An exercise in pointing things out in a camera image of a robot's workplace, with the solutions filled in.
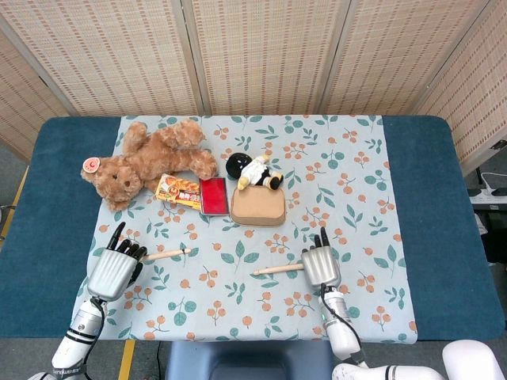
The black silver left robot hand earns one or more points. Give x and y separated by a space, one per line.
113 273

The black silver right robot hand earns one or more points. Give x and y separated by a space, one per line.
321 267

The wooden drumstick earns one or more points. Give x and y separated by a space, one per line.
166 254
277 269

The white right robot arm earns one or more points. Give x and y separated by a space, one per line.
342 332

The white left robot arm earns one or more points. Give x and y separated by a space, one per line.
79 332

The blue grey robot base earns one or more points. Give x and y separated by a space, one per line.
249 362

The floral leaf-print tablecloth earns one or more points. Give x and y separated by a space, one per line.
245 308

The orange food box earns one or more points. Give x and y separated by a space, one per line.
178 192

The small black-headed plush doll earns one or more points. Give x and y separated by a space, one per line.
255 171

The brown teddy bear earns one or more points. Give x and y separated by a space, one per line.
158 158

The red flat case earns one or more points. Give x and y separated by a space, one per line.
214 196

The blue table cover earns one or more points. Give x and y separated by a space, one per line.
431 198

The white power strip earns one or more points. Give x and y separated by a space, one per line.
489 194

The woven bamboo screen panel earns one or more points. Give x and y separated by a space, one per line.
24 111
265 55
396 55
111 55
479 99

